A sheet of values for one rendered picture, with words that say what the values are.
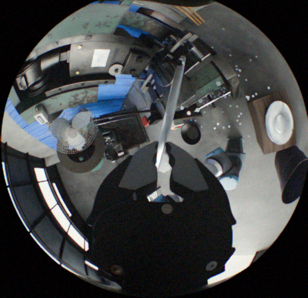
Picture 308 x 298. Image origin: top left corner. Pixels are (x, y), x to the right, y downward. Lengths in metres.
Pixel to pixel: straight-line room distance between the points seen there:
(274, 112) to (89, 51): 0.96
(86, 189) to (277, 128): 7.49
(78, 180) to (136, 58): 6.97
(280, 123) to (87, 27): 0.96
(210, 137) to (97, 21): 1.26
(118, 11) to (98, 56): 0.17
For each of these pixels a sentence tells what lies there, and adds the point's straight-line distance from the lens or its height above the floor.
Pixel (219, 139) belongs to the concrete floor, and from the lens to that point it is 1.18.
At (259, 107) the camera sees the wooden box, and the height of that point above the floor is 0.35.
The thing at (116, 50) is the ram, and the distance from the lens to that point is 0.37.
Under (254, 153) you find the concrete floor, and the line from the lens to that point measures 1.24.
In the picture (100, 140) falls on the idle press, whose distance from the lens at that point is 1.54.
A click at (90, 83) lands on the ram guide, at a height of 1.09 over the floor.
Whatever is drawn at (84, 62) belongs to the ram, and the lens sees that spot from 0.38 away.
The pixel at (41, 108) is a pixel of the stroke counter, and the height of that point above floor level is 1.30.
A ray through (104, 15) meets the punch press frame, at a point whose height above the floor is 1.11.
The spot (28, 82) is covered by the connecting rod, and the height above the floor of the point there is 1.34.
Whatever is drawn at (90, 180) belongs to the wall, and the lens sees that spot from 6.87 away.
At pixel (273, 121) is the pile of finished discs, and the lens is 0.81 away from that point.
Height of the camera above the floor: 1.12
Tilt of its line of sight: 37 degrees down
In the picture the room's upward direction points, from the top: 112 degrees counter-clockwise
